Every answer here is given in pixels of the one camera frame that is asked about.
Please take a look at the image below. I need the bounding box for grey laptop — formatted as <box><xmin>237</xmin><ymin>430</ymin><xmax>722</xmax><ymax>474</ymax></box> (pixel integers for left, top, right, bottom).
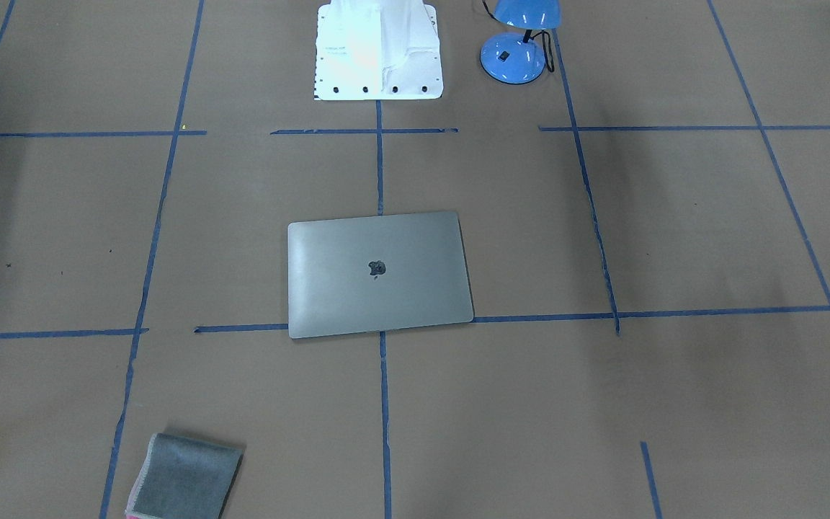
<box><xmin>287</xmin><ymin>211</ymin><xmax>475</xmax><ymax>340</ymax></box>

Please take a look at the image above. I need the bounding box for blue desk lamp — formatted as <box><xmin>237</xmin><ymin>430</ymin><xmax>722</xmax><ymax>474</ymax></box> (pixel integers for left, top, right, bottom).
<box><xmin>480</xmin><ymin>1</ymin><xmax>562</xmax><ymax>85</ymax></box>

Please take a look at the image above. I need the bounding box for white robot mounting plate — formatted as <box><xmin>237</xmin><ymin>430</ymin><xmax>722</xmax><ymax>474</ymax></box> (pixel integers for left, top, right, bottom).
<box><xmin>313</xmin><ymin>1</ymin><xmax>444</xmax><ymax>101</ymax></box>

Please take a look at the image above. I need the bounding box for folded grey cloth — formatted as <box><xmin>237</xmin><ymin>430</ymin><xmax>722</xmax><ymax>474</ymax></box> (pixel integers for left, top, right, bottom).
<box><xmin>124</xmin><ymin>433</ymin><xmax>244</xmax><ymax>518</ymax></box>

